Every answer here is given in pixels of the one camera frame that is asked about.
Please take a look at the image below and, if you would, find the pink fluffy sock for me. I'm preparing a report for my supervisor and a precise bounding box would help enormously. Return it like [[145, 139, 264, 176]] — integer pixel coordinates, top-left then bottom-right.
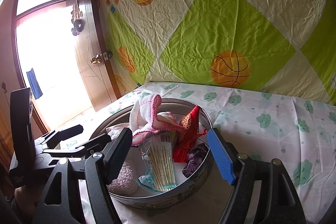
[[107, 160, 138, 196]]

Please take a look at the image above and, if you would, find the pink white cloth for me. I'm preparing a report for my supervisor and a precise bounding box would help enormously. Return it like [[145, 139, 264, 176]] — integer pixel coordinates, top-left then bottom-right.
[[129, 94, 185, 145]]

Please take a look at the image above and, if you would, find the round metal tin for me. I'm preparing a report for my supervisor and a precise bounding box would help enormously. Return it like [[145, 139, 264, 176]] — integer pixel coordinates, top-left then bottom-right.
[[89, 97, 214, 210]]

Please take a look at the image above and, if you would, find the cloud print bedsheet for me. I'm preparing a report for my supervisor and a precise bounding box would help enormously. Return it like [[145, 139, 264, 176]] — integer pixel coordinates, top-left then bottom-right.
[[34, 81, 336, 224]]

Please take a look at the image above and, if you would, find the left hand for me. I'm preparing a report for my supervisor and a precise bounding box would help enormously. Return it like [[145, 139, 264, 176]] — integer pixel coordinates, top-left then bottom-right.
[[11, 185, 45, 223]]

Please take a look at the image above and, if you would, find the brass door knob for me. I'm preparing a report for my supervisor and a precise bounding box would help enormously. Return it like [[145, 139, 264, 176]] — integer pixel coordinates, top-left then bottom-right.
[[90, 51, 113, 65]]

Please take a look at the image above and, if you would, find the green basketball bedsheet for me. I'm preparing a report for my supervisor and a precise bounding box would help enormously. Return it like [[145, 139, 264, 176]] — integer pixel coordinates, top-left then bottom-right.
[[99, 0, 335, 104]]

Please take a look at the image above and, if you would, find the wooden door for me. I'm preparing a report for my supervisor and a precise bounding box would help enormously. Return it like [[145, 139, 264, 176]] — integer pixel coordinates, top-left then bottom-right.
[[66, 0, 121, 111]]

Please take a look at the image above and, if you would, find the cotton swab pack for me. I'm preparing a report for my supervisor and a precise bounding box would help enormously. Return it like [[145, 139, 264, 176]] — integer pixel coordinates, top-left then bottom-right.
[[137, 131, 177, 193]]

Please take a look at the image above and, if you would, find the dark purple scrunchie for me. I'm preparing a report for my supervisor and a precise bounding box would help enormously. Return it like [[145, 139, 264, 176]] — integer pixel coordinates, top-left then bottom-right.
[[182, 143, 209, 178]]

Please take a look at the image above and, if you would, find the door hanging ornament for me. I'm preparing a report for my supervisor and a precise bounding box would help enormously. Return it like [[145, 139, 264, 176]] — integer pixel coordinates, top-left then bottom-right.
[[71, 0, 85, 36]]

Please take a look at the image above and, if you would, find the blue hanging cloth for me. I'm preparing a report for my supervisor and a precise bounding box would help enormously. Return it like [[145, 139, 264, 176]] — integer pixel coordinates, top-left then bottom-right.
[[26, 68, 43, 100]]

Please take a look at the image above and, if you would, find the red gold embroidered pouch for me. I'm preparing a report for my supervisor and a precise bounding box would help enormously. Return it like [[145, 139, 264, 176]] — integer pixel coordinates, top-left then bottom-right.
[[172, 106, 207, 163]]

